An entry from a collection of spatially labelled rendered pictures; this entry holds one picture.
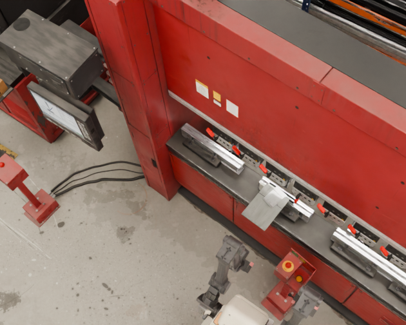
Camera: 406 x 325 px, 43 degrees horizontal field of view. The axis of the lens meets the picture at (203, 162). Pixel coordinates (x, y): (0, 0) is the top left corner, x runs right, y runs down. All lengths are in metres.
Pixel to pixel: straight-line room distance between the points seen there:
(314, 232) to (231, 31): 1.57
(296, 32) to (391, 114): 0.53
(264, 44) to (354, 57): 0.37
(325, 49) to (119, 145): 2.80
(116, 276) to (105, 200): 0.67
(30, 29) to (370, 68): 1.75
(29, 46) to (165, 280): 2.15
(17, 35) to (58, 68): 0.33
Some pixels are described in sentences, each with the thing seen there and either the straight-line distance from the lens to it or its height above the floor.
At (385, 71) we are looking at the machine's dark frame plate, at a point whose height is 2.30.
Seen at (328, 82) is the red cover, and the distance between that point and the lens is 2.16.
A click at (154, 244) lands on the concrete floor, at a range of 4.27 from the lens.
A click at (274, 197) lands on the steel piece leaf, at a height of 1.00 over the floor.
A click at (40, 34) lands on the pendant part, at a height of 1.95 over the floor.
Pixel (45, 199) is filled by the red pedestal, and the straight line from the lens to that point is 4.50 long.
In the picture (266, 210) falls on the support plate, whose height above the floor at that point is 1.00.
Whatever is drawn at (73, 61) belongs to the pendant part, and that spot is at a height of 1.95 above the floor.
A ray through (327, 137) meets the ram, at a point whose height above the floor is 1.94.
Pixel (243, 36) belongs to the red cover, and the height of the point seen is 2.30.
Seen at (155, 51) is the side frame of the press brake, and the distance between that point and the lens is 2.89.
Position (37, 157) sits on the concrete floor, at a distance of 4.85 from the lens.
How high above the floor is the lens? 4.03
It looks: 63 degrees down
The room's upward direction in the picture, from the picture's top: 6 degrees counter-clockwise
